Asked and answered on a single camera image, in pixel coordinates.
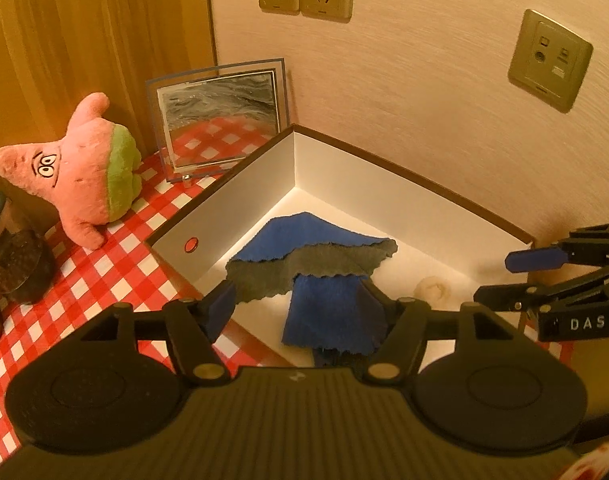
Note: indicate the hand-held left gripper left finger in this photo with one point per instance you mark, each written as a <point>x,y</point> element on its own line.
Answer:
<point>220,307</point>

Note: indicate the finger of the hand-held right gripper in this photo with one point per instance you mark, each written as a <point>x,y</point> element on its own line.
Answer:
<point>514,295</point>
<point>534,259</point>

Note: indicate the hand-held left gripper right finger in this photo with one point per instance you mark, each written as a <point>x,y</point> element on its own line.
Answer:
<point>390,312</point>

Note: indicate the blue cloth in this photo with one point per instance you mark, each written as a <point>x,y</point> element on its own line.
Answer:
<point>329,310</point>

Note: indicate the grey cloth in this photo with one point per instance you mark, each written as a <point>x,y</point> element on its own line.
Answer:
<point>284,275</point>

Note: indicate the brown box with white inside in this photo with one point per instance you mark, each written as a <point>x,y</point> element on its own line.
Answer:
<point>334,170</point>

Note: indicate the small white fluffy ball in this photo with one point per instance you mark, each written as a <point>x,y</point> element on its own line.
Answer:
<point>433,290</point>

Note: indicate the red white checkered tablecloth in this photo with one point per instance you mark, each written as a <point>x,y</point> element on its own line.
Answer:
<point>109,280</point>

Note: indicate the red white printed fabric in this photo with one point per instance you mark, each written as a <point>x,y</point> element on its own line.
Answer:
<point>596,465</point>

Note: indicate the pink starfish plush toy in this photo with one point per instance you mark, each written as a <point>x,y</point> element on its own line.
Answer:
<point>84,160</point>

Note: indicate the glass jar with dark contents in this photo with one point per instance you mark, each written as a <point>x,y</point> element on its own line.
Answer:
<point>22,265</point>

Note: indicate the glass sand picture frame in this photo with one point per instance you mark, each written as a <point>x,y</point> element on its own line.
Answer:
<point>214,120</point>

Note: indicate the gold wall data socket panel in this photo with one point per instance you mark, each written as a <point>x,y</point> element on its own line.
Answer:
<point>549,60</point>

